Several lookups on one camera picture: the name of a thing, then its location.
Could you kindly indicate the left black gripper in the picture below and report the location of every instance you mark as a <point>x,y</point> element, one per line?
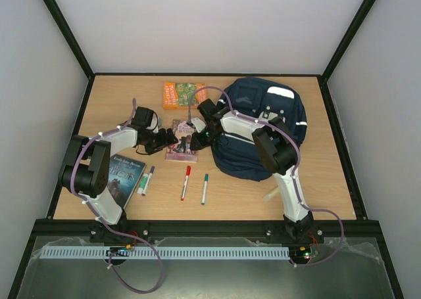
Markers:
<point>166,140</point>

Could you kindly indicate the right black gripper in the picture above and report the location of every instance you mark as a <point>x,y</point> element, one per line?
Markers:
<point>200,138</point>

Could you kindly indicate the pink shrew paperback book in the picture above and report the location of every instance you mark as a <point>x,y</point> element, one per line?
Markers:
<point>183,132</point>

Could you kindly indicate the orange treehouse book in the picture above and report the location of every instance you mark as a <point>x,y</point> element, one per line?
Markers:
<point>176,95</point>

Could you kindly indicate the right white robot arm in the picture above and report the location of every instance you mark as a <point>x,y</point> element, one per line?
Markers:
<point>278,153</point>

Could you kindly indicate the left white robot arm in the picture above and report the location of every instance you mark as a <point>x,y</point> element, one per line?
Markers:
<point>85,168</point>

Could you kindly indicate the red cap marker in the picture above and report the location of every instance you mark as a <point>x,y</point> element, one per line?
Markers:
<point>184,189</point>

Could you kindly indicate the green cap marker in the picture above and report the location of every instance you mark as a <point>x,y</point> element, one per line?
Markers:
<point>204,192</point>

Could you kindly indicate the purple cap marker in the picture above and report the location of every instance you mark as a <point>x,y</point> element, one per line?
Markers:
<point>144,191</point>

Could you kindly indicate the green label glue stick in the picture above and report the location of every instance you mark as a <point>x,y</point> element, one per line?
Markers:
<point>143,183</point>

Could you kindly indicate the dark blue Wuthering Heights book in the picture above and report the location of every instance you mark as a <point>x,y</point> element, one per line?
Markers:
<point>124,176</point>

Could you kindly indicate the yellow highlighter pen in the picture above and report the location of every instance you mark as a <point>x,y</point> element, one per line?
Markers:
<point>271,194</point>

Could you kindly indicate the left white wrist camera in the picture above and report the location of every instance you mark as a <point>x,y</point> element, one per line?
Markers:
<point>156,122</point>

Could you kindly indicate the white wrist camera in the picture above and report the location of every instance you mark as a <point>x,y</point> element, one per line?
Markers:
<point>197,124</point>
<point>156,122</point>

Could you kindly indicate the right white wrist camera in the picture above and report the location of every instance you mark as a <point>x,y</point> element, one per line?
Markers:
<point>197,124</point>

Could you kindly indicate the light blue slotted cable duct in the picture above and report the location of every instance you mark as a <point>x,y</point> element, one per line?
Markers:
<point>164,252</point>

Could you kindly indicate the black aluminium frame rail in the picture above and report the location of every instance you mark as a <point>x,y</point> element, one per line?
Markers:
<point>272,232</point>

